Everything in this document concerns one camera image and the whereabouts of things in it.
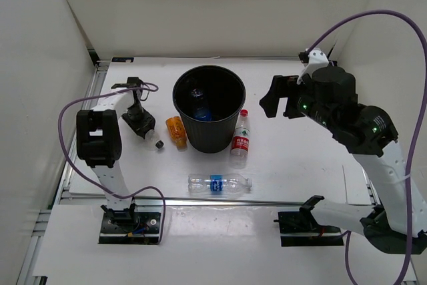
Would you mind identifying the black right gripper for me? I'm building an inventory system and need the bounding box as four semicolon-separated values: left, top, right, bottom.
260;75;337;131

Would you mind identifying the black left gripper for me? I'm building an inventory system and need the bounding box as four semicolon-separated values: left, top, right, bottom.
121;103;155;137

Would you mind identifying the clear bottle with black cap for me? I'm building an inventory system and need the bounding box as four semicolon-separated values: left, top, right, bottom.
143;129;164;151

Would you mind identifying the orange juice bottle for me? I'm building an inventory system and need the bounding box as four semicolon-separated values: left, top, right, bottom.
165;116;187;149

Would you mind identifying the large blue label plastic bottle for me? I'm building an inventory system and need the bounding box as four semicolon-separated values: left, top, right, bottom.
189;88;212;121

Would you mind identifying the small blue label water bottle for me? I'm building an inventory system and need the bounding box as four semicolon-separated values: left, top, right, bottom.
187;174;252;194

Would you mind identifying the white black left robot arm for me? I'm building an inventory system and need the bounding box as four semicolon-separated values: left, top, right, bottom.
76;84;155;232

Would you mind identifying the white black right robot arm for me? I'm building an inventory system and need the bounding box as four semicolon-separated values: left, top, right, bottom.
260;66;426;255

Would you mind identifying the black plastic bin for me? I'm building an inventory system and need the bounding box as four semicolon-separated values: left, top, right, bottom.
172;65;246;154

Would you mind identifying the blue label sticker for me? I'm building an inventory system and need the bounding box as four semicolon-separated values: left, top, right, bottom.
111;57;134;63

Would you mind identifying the red label plastic bottle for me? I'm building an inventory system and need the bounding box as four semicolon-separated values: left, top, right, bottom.
230;109;250;161

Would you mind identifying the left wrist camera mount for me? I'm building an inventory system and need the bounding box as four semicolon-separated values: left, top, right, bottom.
111;77;147;100

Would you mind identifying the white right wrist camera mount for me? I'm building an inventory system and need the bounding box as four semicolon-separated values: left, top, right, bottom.
297;47;330;85

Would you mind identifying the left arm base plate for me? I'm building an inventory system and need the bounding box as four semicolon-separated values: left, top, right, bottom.
98;204;165;245

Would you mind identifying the aluminium table edge rail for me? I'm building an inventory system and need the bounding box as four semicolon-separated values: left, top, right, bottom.
59;194;378;206

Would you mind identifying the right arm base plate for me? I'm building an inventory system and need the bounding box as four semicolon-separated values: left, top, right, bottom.
273;212;344;247

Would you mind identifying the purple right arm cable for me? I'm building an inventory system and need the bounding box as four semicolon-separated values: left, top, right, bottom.
308;9;427;285

